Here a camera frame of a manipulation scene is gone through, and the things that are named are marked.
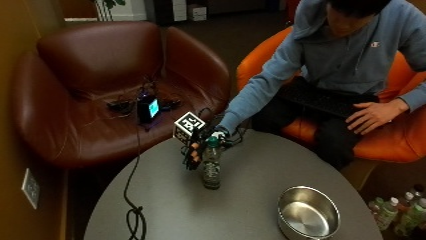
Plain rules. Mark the white marker cube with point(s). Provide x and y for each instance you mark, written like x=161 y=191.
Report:
x=188 y=126

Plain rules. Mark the white cabinet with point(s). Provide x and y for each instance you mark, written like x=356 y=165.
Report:
x=179 y=10

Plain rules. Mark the clear plastic bottle green cap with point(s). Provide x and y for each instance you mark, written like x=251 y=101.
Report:
x=212 y=166

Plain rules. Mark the green bottle white cap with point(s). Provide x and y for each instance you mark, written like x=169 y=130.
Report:
x=386 y=213
x=376 y=204

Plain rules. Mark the large green bottle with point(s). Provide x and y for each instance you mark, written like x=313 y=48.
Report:
x=413 y=216

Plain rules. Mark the black device with lit screen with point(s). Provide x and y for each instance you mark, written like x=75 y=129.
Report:
x=148 y=109

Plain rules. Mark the white wall outlet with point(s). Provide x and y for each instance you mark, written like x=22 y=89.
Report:
x=31 y=188

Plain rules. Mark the the person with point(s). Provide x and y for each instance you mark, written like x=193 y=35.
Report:
x=346 y=56

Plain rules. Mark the brown leather armchair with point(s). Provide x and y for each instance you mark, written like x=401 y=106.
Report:
x=88 y=66

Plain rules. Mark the black power adapter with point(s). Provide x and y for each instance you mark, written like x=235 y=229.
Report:
x=120 y=106

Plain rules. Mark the white plant pot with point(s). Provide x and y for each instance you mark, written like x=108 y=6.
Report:
x=127 y=10

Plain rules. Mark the orange armchair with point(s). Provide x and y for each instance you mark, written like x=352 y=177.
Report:
x=390 y=140

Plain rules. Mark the orange bottle white cap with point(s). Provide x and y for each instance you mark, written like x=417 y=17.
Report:
x=405 y=201

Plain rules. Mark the white cardboard box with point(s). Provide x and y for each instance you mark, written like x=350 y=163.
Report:
x=197 y=12

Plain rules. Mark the stainless steel bowl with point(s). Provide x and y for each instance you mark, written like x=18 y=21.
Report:
x=308 y=213

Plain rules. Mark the black keyboard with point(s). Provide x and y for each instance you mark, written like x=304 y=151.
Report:
x=324 y=98

